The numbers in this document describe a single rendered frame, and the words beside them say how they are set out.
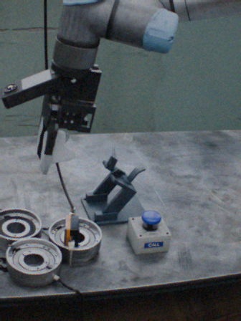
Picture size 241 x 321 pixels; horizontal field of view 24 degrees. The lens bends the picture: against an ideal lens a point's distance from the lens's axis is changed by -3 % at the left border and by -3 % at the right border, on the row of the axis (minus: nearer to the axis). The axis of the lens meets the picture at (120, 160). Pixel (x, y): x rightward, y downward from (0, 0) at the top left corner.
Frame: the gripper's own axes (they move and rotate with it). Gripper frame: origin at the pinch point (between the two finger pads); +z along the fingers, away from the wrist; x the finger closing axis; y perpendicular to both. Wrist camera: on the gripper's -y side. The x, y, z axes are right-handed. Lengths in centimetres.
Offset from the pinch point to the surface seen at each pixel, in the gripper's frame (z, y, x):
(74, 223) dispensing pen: 9.9, 7.6, -5.4
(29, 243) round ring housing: 15.3, -0.5, -5.9
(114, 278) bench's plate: 16.1, 14.9, -14.3
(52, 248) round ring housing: 14.5, 3.7, -7.9
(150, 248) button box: 13.5, 23.6, -8.1
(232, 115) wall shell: 55, 134, 158
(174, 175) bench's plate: 13.2, 38.5, 20.5
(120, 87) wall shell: 48, 67, 157
